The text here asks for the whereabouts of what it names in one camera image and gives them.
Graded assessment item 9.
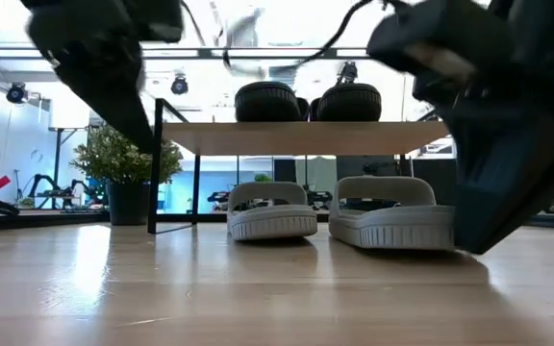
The black rubber slide sandal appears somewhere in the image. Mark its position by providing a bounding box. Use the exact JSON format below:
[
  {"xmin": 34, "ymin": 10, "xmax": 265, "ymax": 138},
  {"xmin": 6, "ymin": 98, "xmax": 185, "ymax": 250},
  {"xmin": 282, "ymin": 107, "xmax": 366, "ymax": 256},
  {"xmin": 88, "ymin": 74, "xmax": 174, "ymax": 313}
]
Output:
[
  {"xmin": 234, "ymin": 80, "xmax": 310, "ymax": 123},
  {"xmin": 309, "ymin": 82, "xmax": 383, "ymax": 123}
]

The green potted plant black pot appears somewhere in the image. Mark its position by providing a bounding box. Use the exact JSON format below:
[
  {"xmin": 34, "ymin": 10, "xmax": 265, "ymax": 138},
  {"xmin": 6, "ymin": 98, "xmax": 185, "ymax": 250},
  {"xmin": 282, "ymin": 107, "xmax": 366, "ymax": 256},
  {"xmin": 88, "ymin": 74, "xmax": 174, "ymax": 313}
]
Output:
[{"xmin": 68, "ymin": 123, "xmax": 185, "ymax": 227}]

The metal overhead frame bar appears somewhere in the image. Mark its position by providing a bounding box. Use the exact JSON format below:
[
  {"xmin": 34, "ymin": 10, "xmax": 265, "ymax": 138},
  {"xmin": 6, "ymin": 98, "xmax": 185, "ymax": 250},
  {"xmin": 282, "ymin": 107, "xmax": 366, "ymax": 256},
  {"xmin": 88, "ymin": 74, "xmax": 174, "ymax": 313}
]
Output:
[{"xmin": 0, "ymin": 46, "xmax": 370, "ymax": 61}]

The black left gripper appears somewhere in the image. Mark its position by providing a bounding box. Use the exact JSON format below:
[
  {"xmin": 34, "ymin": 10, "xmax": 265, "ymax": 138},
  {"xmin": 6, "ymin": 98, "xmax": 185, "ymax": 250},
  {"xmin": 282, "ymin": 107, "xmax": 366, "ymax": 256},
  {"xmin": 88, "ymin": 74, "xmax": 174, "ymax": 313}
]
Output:
[{"xmin": 19, "ymin": 0, "xmax": 185, "ymax": 154}]

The wooden shelf with black frame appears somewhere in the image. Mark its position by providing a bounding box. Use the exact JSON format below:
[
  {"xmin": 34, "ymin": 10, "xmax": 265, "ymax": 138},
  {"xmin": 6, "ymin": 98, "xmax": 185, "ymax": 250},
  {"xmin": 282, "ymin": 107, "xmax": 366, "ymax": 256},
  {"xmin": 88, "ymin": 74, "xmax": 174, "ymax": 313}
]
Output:
[{"xmin": 147, "ymin": 98, "xmax": 456, "ymax": 235}]

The black ceiling spotlight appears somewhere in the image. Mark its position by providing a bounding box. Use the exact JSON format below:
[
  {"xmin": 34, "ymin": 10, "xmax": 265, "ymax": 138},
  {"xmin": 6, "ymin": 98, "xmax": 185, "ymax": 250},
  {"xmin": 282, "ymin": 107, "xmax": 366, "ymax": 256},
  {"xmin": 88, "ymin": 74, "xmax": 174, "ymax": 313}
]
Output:
[
  {"xmin": 6, "ymin": 82, "xmax": 29, "ymax": 105},
  {"xmin": 337, "ymin": 61, "xmax": 359, "ymax": 86},
  {"xmin": 170, "ymin": 74, "xmax": 189, "ymax": 96}
]

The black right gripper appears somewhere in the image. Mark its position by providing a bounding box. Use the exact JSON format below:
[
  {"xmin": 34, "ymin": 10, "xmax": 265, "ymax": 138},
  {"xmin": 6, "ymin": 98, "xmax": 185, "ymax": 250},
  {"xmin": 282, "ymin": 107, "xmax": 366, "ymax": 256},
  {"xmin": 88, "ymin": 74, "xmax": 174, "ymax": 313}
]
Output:
[{"xmin": 367, "ymin": 0, "xmax": 554, "ymax": 255}]

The black background stand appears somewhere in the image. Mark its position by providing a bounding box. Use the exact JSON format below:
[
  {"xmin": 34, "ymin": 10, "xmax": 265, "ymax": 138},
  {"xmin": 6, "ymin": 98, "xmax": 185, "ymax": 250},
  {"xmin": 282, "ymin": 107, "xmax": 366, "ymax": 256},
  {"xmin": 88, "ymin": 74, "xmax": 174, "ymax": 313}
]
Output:
[{"xmin": 48, "ymin": 126, "xmax": 88, "ymax": 210}]

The light grey slide sandal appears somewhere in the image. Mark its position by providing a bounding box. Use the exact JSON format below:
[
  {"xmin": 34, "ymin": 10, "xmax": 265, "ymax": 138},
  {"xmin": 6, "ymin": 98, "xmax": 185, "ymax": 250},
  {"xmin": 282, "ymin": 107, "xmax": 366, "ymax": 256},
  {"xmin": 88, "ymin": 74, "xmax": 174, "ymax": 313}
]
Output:
[
  {"xmin": 226, "ymin": 181, "xmax": 319, "ymax": 241},
  {"xmin": 328, "ymin": 175, "xmax": 456, "ymax": 251}
]

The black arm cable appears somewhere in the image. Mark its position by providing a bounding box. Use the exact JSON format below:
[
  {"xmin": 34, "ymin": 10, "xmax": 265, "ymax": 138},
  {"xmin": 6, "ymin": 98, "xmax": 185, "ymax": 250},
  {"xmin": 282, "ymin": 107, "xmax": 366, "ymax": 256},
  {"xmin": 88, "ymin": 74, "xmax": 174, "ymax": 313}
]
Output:
[
  {"xmin": 295, "ymin": 0, "xmax": 389, "ymax": 66},
  {"xmin": 179, "ymin": 0, "xmax": 207, "ymax": 48}
]

